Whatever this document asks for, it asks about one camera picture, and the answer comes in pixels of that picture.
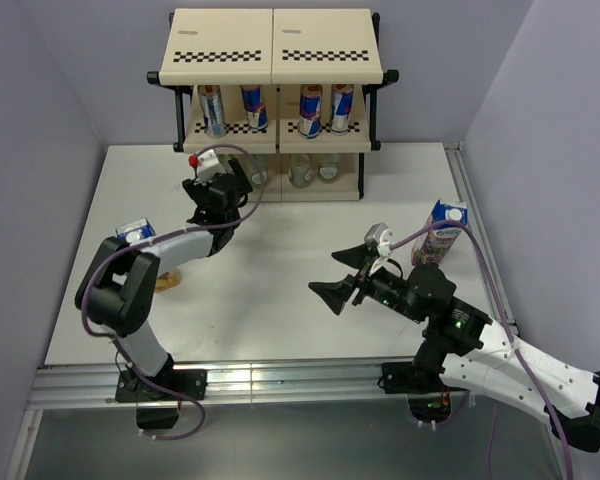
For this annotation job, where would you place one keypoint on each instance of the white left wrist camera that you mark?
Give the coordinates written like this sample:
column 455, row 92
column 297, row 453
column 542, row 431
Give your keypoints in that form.
column 206, row 166

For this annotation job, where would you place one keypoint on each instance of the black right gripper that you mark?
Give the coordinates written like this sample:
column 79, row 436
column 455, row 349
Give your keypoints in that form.
column 334, row 293

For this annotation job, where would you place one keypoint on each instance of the beige three-tier shelf rack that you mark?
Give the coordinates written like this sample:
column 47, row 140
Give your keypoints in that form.
column 280, row 50

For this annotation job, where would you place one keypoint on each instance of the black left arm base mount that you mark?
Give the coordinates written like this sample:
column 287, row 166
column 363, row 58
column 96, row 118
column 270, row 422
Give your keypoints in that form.
column 158, row 407

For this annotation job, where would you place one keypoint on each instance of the blue silver energy drink can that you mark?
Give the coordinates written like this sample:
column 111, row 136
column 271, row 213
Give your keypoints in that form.
column 309, row 123
column 342, row 96

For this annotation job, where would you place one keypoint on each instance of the blue Fontana juice carton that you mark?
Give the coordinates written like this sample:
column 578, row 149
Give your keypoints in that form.
column 142, row 229

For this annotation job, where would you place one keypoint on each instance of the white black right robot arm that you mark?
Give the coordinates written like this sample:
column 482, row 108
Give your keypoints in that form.
column 465, row 349

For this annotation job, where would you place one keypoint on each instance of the clear glass bottle green cap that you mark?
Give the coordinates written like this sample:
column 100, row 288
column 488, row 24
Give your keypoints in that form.
column 223, row 160
column 257, row 169
column 300, row 170
column 328, row 167

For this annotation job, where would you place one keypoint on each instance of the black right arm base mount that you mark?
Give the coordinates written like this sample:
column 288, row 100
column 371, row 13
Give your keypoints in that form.
column 428, row 398

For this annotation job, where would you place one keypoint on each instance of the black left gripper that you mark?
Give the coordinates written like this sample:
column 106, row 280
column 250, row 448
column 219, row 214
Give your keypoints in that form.
column 198, row 192

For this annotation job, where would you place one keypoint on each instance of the aluminium mounting rail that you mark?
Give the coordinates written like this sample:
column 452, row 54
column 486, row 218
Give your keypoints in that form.
column 94, row 386

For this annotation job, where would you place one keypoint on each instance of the blue purple berry juice carton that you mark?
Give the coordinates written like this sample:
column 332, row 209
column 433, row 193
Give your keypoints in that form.
column 432, row 246

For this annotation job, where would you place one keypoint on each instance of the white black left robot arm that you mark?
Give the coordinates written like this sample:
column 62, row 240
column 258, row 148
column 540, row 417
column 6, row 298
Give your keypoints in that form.
column 116, row 294

